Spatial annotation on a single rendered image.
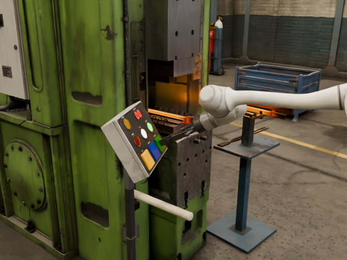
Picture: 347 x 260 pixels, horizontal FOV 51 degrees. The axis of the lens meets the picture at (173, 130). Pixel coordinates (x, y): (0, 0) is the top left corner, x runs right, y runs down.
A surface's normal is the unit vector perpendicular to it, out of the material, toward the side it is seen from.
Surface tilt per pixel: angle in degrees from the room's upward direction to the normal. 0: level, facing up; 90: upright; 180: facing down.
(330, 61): 90
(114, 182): 90
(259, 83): 89
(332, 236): 0
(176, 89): 90
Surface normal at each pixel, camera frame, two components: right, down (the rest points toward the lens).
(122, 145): -0.22, 0.31
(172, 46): 0.79, 0.20
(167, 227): -0.61, 0.24
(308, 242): 0.00, -0.95
